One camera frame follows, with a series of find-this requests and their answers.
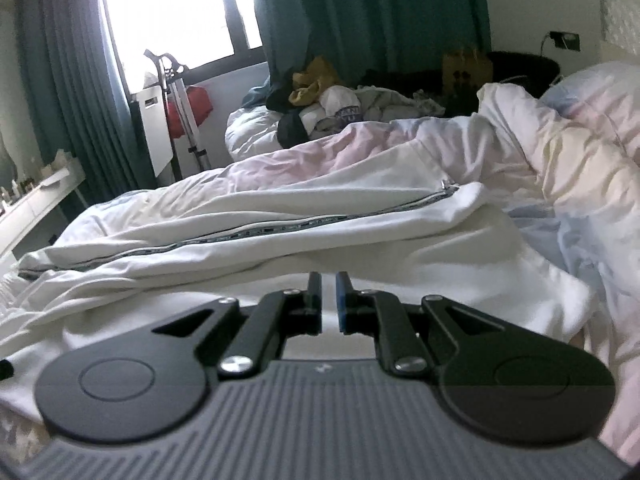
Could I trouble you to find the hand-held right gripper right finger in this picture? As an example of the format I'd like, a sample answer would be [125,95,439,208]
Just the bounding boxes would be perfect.
[335,270,506,376]

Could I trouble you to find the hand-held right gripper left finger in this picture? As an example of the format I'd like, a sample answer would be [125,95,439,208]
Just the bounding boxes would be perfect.
[151,271,323,378]

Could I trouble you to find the white garment with striped trim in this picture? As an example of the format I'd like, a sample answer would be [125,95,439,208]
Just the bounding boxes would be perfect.
[10,180,601,413]

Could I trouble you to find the dark cloth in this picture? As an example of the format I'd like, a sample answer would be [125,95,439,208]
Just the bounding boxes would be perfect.
[265,80,313,148]

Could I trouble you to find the white bedding bundle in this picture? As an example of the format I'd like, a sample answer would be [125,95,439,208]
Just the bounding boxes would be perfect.
[225,106,303,163]

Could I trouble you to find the white printed shirt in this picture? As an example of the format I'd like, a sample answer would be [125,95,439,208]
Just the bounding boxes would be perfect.
[300,86,363,137]

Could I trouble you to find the grey white cloth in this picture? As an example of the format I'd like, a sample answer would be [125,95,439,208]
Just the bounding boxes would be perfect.
[356,86,446,122]

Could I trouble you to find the yellow cloth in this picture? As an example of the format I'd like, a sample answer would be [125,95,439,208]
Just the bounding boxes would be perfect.
[291,56,343,107]

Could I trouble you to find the red bag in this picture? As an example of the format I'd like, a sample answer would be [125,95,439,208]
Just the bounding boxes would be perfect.
[167,85,213,133]

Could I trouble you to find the white folding board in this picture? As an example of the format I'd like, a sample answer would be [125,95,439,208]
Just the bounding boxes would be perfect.
[129,85,176,181]

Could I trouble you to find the silver metal stand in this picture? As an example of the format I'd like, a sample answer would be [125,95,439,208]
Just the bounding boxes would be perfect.
[143,49,208,173]

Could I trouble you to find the brown paper bag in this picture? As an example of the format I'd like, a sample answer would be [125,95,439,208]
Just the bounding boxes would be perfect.
[442,46,493,96]

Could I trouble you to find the pastel duvet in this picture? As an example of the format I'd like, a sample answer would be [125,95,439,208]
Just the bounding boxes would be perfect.
[0,61,640,463]

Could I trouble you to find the green curtain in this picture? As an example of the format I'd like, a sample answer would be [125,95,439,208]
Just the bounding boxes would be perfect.
[248,0,493,93]
[12,0,156,193]

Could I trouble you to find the white desk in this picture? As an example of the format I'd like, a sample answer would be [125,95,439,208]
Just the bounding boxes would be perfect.
[0,162,88,273]

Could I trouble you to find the black basket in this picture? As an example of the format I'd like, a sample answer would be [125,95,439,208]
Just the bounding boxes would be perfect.
[486,51,560,98]

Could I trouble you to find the small bottles on desk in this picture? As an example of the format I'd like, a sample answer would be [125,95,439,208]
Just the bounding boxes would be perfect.
[0,149,76,206]

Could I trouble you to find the window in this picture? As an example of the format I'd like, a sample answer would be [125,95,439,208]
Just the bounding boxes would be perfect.
[97,0,264,96]

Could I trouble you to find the pastel pillow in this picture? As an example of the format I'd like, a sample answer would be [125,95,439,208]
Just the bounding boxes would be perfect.
[540,61,640,126]

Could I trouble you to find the white padded headboard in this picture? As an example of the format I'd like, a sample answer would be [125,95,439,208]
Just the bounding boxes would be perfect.
[599,0,640,67]

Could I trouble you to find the wall socket with plug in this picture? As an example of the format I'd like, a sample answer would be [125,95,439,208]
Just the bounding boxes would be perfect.
[541,31,582,53]

